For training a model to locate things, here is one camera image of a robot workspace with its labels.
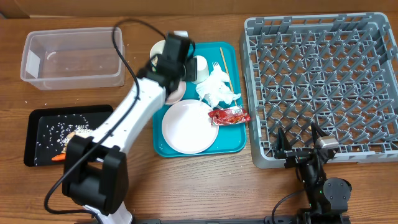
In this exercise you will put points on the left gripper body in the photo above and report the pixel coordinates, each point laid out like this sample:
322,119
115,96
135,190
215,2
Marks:
187,72

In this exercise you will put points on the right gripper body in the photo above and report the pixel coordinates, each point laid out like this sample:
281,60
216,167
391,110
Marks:
295,157

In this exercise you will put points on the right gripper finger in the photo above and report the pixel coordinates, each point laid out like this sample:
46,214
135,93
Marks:
316,132
282,141

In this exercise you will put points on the white bowl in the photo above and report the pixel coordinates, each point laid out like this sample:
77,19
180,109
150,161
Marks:
156,49

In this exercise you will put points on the white plastic cup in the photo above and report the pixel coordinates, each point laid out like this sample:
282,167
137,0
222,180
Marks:
202,69

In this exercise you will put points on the white napkin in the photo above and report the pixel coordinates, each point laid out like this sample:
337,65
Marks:
214,89

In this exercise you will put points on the red snack wrapper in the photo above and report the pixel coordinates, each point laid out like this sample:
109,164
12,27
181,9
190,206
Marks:
229,116

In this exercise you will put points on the orange carrot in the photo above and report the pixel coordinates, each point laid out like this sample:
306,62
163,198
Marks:
60,157

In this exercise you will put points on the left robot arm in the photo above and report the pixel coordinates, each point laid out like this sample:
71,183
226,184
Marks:
95,169

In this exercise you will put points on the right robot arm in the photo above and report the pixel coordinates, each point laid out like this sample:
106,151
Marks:
327,197

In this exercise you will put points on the grey dishwasher rack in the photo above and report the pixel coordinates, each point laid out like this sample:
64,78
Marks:
336,70

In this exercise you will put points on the white plastic fork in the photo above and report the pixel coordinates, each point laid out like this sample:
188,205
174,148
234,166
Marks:
216,66

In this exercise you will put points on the teal serving tray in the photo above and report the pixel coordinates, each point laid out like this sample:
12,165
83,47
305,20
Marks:
230,138

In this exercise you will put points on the wooden chopstick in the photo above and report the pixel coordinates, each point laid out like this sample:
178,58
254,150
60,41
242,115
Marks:
228,57

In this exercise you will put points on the white round plate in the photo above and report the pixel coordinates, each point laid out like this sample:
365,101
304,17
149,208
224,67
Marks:
187,127

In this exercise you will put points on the clear plastic bin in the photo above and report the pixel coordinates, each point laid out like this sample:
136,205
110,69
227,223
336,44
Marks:
66,59

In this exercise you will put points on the peanuts and rice pile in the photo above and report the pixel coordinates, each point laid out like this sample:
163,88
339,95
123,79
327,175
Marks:
54,134

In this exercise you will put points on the black tray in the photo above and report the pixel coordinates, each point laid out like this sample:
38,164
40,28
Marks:
96,115

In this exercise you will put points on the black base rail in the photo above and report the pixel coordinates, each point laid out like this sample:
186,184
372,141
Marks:
266,220

